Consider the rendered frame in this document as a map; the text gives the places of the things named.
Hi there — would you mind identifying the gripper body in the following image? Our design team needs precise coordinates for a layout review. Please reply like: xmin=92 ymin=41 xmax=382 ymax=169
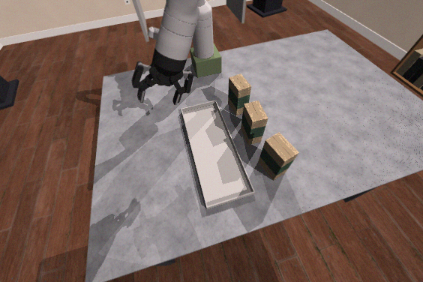
xmin=148 ymin=49 xmax=193 ymax=86

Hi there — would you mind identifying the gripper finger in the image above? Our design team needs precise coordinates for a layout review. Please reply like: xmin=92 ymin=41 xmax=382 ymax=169
xmin=132 ymin=61 xmax=156 ymax=103
xmin=171 ymin=70 xmax=195 ymax=105

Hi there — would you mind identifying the tan coffee pack green band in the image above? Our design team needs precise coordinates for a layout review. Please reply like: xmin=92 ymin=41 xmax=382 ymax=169
xmin=227 ymin=73 xmax=252 ymax=117
xmin=258 ymin=132 xmax=300 ymax=181
xmin=241 ymin=100 xmax=269 ymax=146

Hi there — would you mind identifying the white shallow tray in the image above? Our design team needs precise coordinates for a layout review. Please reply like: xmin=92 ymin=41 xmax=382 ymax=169
xmin=179 ymin=100 xmax=256 ymax=210

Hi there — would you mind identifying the grey stone table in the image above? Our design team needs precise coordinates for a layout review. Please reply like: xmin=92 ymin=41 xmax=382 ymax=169
xmin=85 ymin=29 xmax=423 ymax=282

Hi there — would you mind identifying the brown wooden bookshelf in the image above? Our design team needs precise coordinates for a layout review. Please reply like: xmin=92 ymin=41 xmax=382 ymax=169
xmin=391 ymin=34 xmax=423 ymax=99

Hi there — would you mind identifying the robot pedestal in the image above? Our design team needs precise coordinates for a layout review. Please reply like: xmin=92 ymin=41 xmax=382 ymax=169
xmin=190 ymin=44 xmax=222 ymax=78

